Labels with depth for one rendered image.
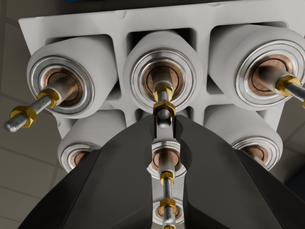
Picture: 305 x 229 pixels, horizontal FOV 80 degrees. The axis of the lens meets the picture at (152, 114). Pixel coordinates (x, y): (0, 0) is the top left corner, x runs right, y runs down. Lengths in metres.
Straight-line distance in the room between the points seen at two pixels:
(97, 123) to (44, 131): 0.37
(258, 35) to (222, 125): 0.13
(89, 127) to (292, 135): 0.57
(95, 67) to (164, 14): 0.12
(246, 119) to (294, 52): 0.10
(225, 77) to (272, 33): 0.06
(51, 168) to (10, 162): 0.14
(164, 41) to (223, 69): 0.08
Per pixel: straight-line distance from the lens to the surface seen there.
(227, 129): 0.28
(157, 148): 0.26
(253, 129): 0.28
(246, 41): 0.23
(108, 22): 0.28
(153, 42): 0.21
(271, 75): 0.22
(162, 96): 0.16
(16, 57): 0.58
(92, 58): 0.23
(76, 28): 0.30
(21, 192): 0.90
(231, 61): 0.23
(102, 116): 0.32
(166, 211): 0.22
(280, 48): 0.24
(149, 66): 0.21
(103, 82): 0.23
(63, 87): 0.23
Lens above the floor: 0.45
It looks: 62 degrees down
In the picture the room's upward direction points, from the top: 176 degrees counter-clockwise
